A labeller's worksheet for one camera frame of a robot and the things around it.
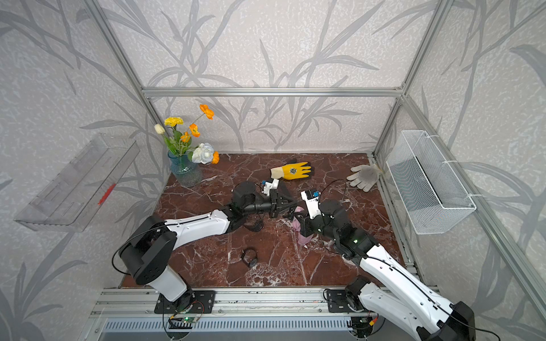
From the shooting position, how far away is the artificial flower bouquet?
846 mm

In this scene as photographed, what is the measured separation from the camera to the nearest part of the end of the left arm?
711 millimetres

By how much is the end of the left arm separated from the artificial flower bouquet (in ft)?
1.06
